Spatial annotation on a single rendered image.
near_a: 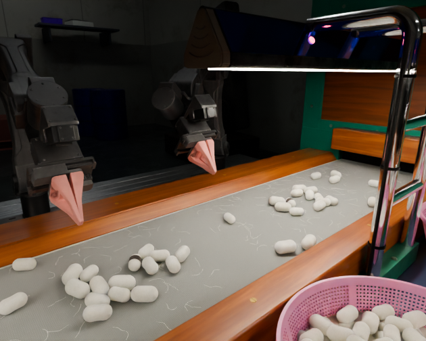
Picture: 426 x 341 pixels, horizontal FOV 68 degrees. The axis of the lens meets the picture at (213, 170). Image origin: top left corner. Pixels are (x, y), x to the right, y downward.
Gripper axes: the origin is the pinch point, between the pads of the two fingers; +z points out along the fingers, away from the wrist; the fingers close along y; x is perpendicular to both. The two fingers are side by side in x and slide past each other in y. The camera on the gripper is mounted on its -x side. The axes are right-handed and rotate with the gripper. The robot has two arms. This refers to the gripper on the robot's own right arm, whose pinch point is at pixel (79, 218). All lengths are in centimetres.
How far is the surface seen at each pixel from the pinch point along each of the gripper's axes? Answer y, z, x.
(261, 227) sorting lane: 31.0, 13.0, -1.0
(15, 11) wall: 104, -517, 283
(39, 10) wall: 139, -519, 279
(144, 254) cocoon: 7.5, 8.8, 0.8
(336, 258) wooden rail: 28.4, 24.6, -14.1
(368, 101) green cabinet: 93, -8, -10
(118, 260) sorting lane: 4.3, 7.5, 3.6
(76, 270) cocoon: -2.7, 7.3, 1.3
